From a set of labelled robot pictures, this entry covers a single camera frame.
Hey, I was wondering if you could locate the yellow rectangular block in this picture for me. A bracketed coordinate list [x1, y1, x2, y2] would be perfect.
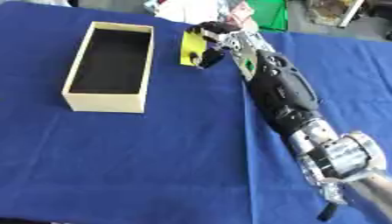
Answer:
[178, 30, 210, 67]

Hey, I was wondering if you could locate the tan cardboard box black inside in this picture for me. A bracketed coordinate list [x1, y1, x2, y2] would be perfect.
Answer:
[59, 20, 157, 114]

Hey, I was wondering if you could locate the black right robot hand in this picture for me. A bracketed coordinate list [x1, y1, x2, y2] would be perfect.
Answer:
[185, 20, 242, 70]

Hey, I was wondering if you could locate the white cloth bundle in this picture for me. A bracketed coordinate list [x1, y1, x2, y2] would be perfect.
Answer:
[142, 0, 257, 25]

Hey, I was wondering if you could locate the green bag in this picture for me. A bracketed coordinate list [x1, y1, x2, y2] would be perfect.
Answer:
[246, 0, 291, 32]

